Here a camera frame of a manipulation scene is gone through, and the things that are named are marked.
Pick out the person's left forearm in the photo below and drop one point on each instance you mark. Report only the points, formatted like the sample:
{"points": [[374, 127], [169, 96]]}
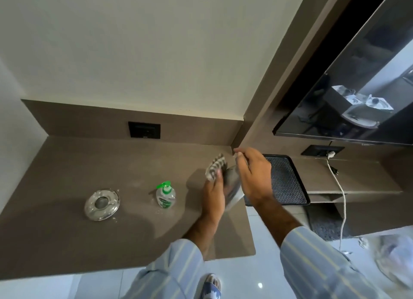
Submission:
{"points": [[193, 237]]}

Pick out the clear soap bottle green pump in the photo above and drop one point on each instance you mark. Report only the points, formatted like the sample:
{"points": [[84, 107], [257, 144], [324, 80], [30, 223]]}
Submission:
{"points": [[165, 196]]}

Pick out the person's right forearm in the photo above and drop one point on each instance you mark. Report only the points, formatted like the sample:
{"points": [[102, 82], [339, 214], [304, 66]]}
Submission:
{"points": [[300, 244]]}

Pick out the black wall socket plate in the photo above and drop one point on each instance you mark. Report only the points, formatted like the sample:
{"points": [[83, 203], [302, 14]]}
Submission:
{"points": [[321, 150], [144, 130]]}

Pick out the person's right hand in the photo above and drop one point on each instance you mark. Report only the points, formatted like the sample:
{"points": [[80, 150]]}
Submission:
{"points": [[256, 178]]}

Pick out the grey checkered cleaning cloth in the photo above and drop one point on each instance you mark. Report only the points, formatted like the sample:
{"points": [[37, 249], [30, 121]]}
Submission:
{"points": [[215, 167]]}

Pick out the person's patterned slipper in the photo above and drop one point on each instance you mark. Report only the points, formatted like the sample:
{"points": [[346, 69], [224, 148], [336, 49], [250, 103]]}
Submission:
{"points": [[211, 286]]}

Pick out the person's left hand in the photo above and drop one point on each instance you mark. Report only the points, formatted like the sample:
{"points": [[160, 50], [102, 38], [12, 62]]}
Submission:
{"points": [[212, 200]]}

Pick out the black tray with patterned mat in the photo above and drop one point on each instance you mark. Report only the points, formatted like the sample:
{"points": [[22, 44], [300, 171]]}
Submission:
{"points": [[285, 179]]}

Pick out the person's left fingers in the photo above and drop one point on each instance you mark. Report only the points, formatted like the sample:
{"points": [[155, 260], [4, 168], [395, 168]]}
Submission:
{"points": [[220, 179]]}

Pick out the white plastic bag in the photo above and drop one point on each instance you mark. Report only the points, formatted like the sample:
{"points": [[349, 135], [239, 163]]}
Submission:
{"points": [[395, 257]]}

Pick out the round glass ashtray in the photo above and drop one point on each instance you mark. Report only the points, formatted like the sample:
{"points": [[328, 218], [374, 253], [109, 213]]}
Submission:
{"points": [[102, 204]]}

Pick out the white power plug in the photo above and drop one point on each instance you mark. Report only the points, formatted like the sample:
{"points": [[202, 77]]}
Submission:
{"points": [[331, 154]]}

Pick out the silver spray bottle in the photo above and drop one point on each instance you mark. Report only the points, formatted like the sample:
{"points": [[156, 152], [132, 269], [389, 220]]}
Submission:
{"points": [[233, 184]]}

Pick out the person's right thumb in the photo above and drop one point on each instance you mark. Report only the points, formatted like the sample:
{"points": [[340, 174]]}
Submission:
{"points": [[244, 170]]}

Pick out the black flat television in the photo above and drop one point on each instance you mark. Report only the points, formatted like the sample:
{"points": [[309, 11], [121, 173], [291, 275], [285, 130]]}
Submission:
{"points": [[348, 92]]}

